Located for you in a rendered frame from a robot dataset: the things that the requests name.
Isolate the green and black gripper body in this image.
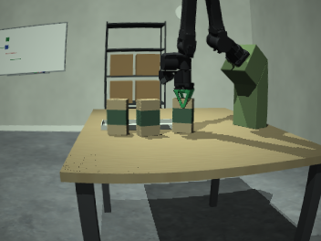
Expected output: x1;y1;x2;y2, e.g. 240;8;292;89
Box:
174;70;194;90

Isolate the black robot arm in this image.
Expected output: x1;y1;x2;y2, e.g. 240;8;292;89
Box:
159;0;250;85

